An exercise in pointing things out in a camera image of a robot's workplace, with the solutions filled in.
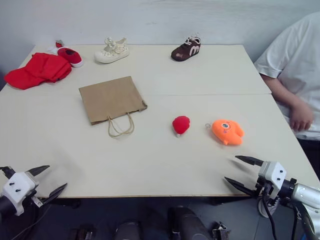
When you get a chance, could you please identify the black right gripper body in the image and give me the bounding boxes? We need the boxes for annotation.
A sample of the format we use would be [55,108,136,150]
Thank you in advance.
[254,178,275,201]

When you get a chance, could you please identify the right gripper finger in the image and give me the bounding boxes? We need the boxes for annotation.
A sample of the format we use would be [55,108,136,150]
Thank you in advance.
[234,155,265,168]
[223,176,259,198]

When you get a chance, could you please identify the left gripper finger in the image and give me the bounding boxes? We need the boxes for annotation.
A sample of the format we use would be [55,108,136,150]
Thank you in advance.
[41,182,69,206]
[25,164,51,180]

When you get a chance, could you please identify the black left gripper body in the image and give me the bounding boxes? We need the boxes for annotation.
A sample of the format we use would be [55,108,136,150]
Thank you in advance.
[29,185,48,209]

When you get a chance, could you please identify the orange plush fish toy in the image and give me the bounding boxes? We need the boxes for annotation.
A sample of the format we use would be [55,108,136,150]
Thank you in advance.
[205,119,245,146]

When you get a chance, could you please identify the red plush toy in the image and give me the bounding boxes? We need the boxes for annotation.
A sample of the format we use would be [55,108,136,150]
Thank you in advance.
[171,115,192,138]

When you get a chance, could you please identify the brown paper bag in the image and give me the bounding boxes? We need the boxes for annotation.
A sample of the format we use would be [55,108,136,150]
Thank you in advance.
[78,75,149,138]

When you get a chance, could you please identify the person's right hand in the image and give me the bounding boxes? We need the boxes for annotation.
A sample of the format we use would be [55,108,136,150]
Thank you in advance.
[290,101,315,133]

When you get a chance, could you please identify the white shoe on floor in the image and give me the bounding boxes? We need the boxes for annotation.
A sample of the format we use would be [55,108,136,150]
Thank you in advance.
[258,196,279,219]

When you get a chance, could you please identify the dark angular shape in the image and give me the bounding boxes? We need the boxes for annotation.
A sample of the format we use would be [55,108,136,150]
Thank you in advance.
[211,220,231,240]

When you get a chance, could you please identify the person's dark trousers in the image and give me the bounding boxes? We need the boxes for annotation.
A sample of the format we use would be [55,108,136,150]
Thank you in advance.
[296,137,320,181]

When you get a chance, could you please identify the large dark rounded shape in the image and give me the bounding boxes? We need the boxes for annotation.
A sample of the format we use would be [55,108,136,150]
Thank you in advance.
[167,205,213,240]

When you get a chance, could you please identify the small dark rounded shape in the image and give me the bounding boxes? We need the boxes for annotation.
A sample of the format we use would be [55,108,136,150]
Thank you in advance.
[112,219,142,240]

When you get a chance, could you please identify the red cloth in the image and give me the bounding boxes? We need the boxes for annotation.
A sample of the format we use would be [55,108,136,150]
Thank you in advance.
[3,52,73,91]

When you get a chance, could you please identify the red children's shoe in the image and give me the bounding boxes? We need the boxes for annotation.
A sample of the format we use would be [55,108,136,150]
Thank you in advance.
[46,45,84,69]

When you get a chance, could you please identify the person in white shirt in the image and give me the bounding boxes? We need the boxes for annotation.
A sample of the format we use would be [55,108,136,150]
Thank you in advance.
[253,11,320,141]

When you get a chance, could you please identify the brown children's shoe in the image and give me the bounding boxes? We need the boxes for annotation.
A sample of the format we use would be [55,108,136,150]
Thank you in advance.
[170,34,203,62]

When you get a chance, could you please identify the cream children's shoe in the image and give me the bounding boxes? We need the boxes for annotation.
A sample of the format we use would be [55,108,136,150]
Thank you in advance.
[93,36,131,64]

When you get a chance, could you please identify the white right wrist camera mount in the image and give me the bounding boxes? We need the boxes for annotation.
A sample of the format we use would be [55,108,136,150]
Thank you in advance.
[256,161,288,201]

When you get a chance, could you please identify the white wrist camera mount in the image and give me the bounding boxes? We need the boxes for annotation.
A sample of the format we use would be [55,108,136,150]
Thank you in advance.
[256,161,288,201]
[0,170,40,217]

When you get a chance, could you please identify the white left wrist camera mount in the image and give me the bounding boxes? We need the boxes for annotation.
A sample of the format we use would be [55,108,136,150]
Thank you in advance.
[0,170,40,217]

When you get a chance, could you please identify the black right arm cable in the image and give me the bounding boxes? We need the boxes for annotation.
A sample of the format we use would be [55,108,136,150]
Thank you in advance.
[260,192,316,240]

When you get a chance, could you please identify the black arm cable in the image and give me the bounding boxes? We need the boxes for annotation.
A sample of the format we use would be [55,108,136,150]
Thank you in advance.
[0,165,42,239]
[260,192,316,240]

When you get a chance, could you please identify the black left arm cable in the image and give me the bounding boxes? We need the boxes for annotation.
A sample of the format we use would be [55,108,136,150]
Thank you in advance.
[0,165,42,239]

